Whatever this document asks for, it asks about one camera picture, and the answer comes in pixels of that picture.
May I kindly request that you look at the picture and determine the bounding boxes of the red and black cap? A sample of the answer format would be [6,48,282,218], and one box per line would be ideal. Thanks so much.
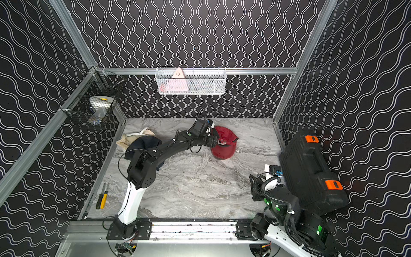
[211,126,239,160]

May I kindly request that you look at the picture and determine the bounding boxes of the navy blue baseball cap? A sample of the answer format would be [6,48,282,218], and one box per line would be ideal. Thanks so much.
[125,136,162,168]

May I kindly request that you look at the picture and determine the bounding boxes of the beige cap with black lettering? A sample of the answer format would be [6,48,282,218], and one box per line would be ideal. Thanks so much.
[116,127,155,152]

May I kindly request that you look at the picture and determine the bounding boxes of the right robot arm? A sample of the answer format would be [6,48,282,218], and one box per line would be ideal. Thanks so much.
[249,174,342,257]

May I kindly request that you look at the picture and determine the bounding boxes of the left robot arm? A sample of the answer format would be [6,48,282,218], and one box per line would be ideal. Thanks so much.
[115,119,219,226]

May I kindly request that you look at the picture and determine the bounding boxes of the black plastic tool case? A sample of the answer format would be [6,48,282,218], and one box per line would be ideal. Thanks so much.
[279,130,348,215]

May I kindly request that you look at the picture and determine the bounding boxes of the pink triangular card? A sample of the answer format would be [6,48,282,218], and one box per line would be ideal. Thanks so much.
[165,67,189,93]

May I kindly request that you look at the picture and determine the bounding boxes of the white item in black basket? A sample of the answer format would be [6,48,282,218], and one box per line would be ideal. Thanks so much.
[87,96,116,125]

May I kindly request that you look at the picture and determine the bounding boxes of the yellow black utility knife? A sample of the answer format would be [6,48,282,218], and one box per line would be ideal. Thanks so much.
[95,183,109,209]

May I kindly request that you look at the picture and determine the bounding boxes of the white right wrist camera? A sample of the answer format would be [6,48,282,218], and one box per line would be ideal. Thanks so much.
[264,164,283,191]

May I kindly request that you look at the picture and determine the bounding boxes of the white wire wall basket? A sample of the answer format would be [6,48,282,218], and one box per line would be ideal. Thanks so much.
[155,66,227,95]

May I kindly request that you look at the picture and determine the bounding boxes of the black wire mesh basket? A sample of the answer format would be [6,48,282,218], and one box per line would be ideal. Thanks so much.
[62,67,126,129]

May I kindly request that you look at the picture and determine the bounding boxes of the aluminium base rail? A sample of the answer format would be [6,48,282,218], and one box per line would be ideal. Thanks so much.
[105,220,267,243]

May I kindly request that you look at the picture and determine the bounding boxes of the aluminium corner frame post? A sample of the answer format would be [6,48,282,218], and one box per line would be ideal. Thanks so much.
[49,0,97,68]

